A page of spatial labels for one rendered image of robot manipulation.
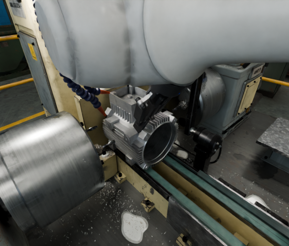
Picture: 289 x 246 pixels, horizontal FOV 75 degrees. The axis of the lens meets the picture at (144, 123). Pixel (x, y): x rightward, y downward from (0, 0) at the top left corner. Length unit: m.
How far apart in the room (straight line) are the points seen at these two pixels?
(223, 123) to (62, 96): 0.72
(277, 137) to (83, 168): 0.79
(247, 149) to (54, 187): 0.85
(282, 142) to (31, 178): 0.88
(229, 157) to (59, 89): 0.76
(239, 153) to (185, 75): 0.85
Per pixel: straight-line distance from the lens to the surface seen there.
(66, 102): 0.75
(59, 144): 0.46
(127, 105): 0.58
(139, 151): 0.56
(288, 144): 0.95
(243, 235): 0.68
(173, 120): 0.61
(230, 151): 0.99
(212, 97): 0.78
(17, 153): 0.46
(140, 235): 0.68
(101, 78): 0.16
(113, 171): 0.79
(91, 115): 0.67
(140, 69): 0.16
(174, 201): 0.58
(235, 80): 0.89
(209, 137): 0.64
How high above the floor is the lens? 1.42
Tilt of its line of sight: 35 degrees down
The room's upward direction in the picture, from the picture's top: straight up
